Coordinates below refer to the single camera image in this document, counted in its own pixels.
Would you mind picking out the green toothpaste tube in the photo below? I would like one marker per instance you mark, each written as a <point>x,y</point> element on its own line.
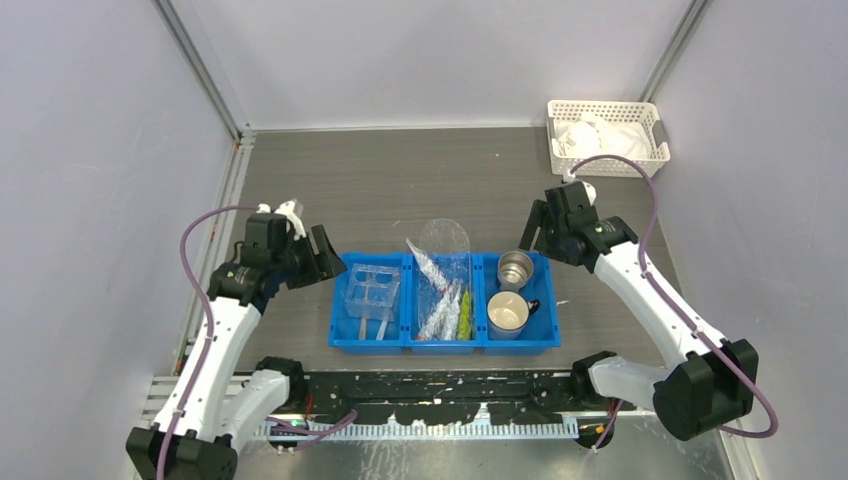
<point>464,326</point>

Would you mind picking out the white-inside mug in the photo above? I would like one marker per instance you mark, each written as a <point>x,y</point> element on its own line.
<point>508,313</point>

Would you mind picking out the white cloth in basket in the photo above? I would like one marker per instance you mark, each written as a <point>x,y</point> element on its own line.
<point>591,135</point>

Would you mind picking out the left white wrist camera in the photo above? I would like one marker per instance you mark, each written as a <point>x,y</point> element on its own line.
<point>292,211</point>

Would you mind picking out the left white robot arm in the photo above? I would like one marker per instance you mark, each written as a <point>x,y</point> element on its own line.
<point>199,433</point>

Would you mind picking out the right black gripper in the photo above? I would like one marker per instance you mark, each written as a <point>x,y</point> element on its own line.
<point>536,221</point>

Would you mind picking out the white toothpaste tube red cap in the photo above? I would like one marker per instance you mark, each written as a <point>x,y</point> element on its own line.
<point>428,268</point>

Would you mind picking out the blue three-compartment bin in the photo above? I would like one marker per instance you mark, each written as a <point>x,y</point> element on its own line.
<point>374,337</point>

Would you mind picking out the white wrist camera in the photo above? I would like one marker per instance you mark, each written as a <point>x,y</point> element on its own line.
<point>292,211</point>
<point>591,193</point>

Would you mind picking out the white toothpaste tube orange cap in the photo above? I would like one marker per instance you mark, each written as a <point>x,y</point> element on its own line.
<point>452,312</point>

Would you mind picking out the clear acrylic toothbrush holder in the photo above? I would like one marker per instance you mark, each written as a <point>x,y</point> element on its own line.
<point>372,292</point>

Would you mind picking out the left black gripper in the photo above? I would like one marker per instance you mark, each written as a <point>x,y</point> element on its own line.
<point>328,264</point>

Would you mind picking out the white plastic basket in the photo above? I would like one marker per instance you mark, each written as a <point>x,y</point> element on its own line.
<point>646,114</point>

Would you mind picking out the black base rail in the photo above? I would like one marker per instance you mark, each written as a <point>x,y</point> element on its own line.
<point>435,397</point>

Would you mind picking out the white toothpaste tube teal cap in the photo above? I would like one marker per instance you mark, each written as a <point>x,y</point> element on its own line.
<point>431,329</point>

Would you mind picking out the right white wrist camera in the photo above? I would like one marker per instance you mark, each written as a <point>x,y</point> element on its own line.
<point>591,193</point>

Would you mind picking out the aluminium frame extrusion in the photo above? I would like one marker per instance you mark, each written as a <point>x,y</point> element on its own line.
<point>565,425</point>

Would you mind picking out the steel cup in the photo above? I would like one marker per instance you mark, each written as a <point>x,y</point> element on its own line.
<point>514,270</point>

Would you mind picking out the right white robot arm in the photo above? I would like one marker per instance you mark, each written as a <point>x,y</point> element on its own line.
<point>706,381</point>

